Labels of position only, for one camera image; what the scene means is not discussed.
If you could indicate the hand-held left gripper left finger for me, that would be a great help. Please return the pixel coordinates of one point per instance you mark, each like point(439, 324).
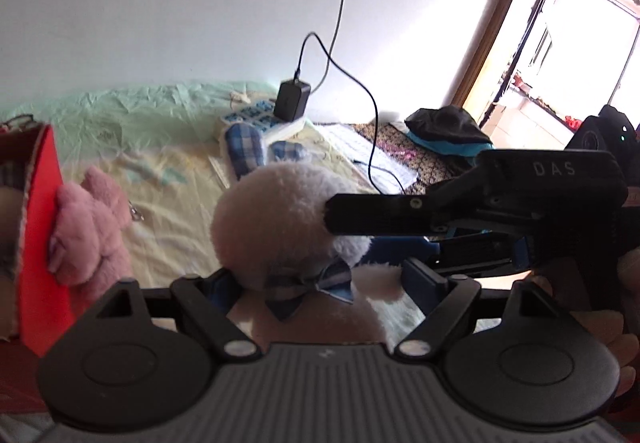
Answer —
point(220, 290)

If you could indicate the brown floral patterned cloth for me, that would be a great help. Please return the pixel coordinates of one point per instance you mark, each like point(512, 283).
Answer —
point(430, 168)

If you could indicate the red cardboard box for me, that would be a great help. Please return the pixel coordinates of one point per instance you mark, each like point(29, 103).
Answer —
point(42, 243)

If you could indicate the desktop with pale printed sheet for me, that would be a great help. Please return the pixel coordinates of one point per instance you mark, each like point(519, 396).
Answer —
point(170, 223)

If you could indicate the printed paper sheets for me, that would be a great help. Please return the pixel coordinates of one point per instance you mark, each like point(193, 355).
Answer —
point(370, 148)

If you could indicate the wooden door frame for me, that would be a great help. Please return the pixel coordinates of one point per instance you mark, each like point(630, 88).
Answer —
point(505, 23)

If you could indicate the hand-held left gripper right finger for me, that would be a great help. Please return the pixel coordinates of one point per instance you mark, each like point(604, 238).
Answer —
point(417, 280)

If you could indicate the white power strip blue sockets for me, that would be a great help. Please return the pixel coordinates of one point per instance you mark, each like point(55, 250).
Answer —
point(250, 115)

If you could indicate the black and blue bag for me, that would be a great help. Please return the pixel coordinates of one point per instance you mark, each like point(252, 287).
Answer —
point(445, 128)

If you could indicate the person's right hand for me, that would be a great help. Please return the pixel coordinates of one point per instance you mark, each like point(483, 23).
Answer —
point(630, 273)

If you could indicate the black charger adapter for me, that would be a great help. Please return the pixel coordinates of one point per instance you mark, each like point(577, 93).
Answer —
point(292, 100)

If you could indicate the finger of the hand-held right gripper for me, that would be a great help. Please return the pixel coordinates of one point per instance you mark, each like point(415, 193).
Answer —
point(380, 215)
point(475, 254)

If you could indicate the white rabbit plush toy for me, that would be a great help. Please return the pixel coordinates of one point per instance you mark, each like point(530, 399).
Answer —
point(270, 218)

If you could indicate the pink plush toy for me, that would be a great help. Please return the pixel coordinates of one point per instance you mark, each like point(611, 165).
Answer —
point(90, 233)

